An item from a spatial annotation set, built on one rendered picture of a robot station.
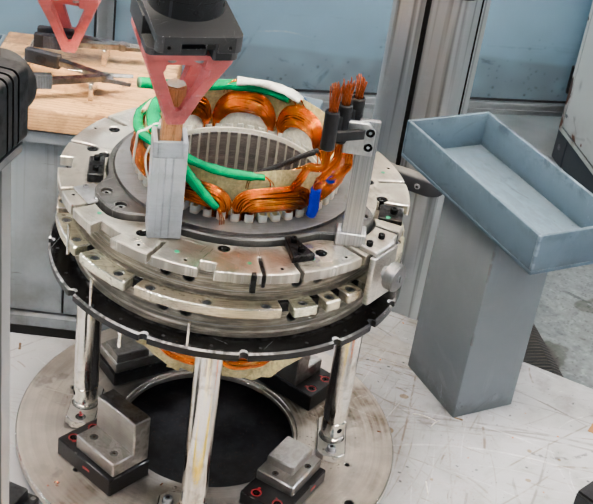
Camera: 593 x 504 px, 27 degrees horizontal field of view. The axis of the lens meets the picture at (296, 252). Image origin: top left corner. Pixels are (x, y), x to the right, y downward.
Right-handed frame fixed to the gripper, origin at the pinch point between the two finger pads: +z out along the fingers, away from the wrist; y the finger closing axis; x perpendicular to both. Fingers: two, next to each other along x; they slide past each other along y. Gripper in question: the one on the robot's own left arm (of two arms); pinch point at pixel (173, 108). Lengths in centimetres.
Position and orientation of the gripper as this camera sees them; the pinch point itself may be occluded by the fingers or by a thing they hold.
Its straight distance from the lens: 98.1
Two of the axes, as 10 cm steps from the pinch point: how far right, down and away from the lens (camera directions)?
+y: 2.8, 6.2, -7.3
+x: 9.5, -0.5, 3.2
